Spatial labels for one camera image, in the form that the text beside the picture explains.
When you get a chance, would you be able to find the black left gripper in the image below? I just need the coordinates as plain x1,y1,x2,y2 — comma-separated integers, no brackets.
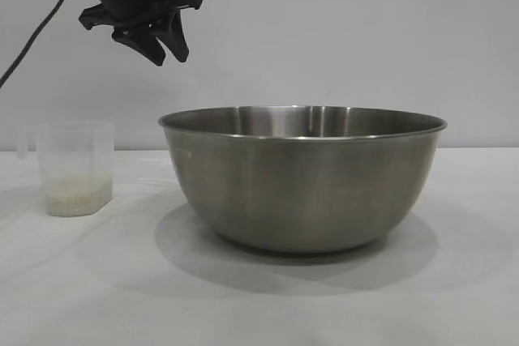
78,0,204,67

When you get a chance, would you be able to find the clear plastic measuring cup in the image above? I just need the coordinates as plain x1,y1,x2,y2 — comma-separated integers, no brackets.
15,121,115,216

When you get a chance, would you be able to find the white raw rice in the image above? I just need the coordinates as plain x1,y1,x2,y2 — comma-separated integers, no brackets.
44,174,113,216

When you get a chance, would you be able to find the stainless steel mixing bowl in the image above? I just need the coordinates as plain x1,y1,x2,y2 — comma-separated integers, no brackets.
157,105,448,256

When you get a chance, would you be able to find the long black left arm cable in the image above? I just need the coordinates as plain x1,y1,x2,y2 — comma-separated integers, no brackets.
0,0,76,90

